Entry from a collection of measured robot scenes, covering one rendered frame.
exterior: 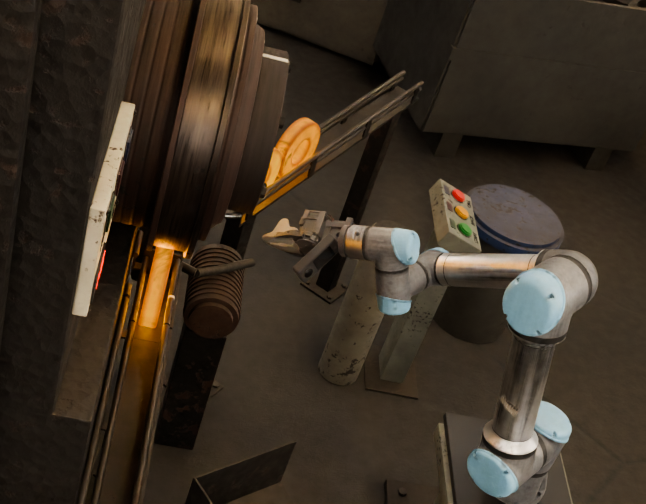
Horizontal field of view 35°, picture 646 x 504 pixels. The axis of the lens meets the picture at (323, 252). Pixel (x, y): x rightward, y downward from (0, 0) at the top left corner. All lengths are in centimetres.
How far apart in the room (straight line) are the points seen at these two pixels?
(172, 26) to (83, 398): 57
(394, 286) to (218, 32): 86
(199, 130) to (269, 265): 178
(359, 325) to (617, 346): 111
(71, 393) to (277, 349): 150
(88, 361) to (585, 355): 218
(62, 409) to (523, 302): 90
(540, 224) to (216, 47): 178
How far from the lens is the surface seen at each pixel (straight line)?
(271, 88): 162
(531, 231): 309
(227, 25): 157
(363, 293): 273
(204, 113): 151
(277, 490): 185
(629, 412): 337
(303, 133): 243
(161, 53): 155
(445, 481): 242
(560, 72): 411
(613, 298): 380
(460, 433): 251
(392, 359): 296
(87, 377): 158
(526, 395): 210
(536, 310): 197
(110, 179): 133
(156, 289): 186
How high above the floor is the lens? 202
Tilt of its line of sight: 36 degrees down
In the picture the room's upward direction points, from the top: 20 degrees clockwise
